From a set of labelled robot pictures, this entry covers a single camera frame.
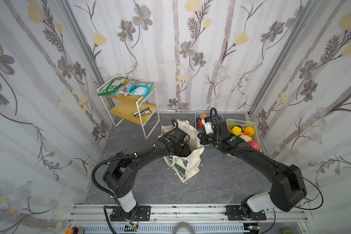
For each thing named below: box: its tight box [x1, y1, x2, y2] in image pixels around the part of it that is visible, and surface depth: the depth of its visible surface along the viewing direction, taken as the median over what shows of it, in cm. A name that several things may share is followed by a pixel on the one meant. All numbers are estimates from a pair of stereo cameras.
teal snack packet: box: [128, 82, 156, 98], surface depth 83 cm
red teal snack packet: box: [115, 79, 140, 97], surface depth 83 cm
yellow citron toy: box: [231, 125, 242, 137], surface depth 103 cm
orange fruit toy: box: [243, 126, 255, 137], surface depth 103 cm
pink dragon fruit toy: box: [247, 140, 260, 151], surface depth 92 cm
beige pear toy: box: [238, 134, 253, 144], surface depth 99 cm
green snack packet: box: [97, 77, 127, 97], surface depth 85 cm
